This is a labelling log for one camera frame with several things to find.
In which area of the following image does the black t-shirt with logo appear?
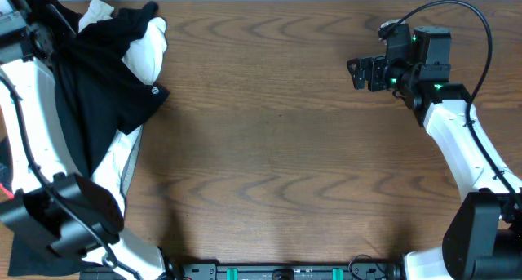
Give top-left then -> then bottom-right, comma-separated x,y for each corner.
7,1 -> 170,277

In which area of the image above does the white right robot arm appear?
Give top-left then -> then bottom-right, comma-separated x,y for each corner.
347,24 -> 521,279

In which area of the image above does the white t-shirt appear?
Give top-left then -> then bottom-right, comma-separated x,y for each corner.
79,0 -> 167,212

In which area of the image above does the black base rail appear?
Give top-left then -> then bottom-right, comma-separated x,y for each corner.
180,256 -> 406,280

